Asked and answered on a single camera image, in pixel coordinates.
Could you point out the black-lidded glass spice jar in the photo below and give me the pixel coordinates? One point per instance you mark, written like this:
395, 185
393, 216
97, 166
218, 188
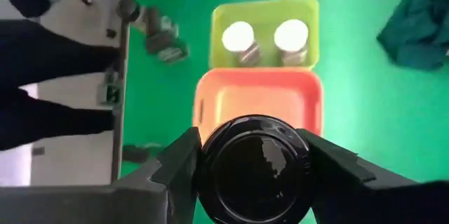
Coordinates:
256, 175

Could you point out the translucent yellow plastic bin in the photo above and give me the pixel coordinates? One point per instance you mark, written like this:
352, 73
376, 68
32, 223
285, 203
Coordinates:
263, 10

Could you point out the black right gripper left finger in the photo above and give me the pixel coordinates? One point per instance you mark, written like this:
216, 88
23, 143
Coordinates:
182, 182

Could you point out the dark green cloth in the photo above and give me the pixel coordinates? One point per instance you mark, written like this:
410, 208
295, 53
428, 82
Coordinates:
414, 34

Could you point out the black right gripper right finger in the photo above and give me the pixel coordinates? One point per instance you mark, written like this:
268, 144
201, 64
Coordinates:
333, 175

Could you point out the white-lidded glass spice jar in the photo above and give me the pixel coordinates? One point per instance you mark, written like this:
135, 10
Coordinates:
238, 38
291, 36

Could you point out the orange plastic bin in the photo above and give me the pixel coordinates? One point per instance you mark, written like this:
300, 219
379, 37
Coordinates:
259, 94

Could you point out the black table frame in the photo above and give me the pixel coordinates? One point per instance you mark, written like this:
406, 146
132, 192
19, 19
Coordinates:
119, 129

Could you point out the dark green pepper tin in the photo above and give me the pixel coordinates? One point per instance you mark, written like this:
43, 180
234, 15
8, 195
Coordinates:
135, 153
173, 51
158, 27

